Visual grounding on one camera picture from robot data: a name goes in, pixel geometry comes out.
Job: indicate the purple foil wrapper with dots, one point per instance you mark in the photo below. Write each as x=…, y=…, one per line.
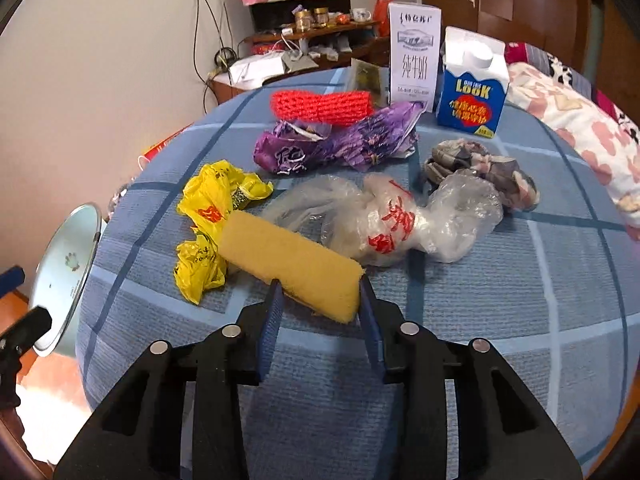
x=340, y=140

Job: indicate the clear red-printed plastic bag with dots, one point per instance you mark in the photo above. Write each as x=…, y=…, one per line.
x=390, y=220

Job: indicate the yellow sponge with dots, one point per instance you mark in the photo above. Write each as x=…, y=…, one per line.
x=295, y=260

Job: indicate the light blue waste bin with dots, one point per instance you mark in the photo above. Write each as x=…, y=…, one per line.
x=65, y=265

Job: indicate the white flat box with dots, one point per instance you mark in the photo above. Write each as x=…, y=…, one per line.
x=257, y=70

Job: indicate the blue milk carton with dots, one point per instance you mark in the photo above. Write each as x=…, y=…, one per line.
x=470, y=95

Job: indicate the wooden television stand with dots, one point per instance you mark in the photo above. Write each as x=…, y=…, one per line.
x=320, y=52

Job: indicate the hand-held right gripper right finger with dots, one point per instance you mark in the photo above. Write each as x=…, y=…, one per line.
x=372, y=332

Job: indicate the blue plaid tablecloth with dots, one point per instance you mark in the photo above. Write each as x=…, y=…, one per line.
x=450, y=335

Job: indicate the white printed mug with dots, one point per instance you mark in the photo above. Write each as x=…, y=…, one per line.
x=361, y=15

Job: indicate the pink heart quilt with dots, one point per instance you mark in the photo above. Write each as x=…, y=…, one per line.
x=575, y=130

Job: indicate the wooden wardrobe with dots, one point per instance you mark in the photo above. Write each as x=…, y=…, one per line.
x=500, y=0

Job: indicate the red cardboard box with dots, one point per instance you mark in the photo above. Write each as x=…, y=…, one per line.
x=165, y=142

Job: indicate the orange round ornament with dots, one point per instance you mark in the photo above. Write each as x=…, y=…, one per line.
x=343, y=19

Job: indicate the red foam net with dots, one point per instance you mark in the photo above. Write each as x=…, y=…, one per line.
x=320, y=106

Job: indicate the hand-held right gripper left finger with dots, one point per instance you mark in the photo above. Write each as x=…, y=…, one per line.
x=270, y=332

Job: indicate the gold lidded jar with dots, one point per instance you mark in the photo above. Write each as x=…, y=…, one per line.
x=321, y=16
x=302, y=20

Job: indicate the striped black-white blanket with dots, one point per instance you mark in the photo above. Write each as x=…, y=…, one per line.
x=545, y=60

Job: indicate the grey wrapper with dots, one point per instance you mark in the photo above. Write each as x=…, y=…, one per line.
x=485, y=167

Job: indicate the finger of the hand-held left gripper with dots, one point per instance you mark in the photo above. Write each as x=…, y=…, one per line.
x=11, y=281
x=30, y=327

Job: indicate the yellow plastic bag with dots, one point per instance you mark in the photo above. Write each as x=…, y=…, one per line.
x=210, y=210

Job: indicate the white milk carton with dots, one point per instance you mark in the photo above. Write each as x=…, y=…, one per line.
x=414, y=57

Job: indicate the orange plastic bag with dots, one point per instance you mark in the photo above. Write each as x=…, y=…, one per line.
x=383, y=12

